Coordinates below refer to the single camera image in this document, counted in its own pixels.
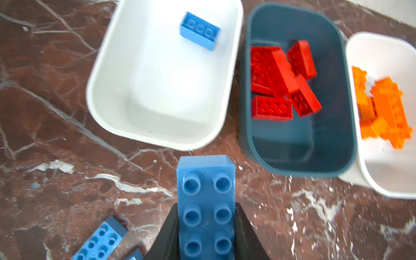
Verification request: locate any blue brick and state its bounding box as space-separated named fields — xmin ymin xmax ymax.
xmin=179 ymin=12 xmax=221 ymax=51
xmin=125 ymin=248 xmax=144 ymax=260
xmin=71 ymin=216 xmax=127 ymax=260
xmin=177 ymin=155 xmax=236 ymax=260

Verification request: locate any teal plastic bin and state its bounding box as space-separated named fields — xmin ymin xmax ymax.
xmin=239 ymin=2 xmax=357 ymax=178

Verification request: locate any left white plastic bin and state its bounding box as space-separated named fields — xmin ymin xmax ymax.
xmin=86 ymin=1 xmax=244 ymax=151

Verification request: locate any white plastic bin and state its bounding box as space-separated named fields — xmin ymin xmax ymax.
xmin=86 ymin=1 xmax=244 ymax=151
xmin=340 ymin=32 xmax=416 ymax=199

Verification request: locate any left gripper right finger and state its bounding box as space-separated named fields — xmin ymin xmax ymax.
xmin=234 ymin=203 xmax=270 ymax=260

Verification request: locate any orange lego chassis plate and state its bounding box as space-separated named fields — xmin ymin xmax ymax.
xmin=370 ymin=77 xmax=413 ymax=149

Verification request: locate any right white plastic bin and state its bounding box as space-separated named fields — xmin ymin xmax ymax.
xmin=340 ymin=32 xmax=416 ymax=199

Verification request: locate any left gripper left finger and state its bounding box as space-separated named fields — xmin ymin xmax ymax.
xmin=144 ymin=203 xmax=180 ymax=260

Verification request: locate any red brick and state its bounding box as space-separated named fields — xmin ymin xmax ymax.
xmin=251 ymin=95 xmax=293 ymax=121
xmin=289 ymin=75 xmax=322 ymax=118
xmin=264 ymin=50 xmax=299 ymax=98
xmin=287 ymin=40 xmax=317 ymax=80

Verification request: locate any orange brick square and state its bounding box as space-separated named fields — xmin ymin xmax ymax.
xmin=357 ymin=96 xmax=376 ymax=122

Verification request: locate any red brick sloped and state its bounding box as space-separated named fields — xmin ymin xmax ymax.
xmin=250 ymin=46 xmax=281 ymax=96

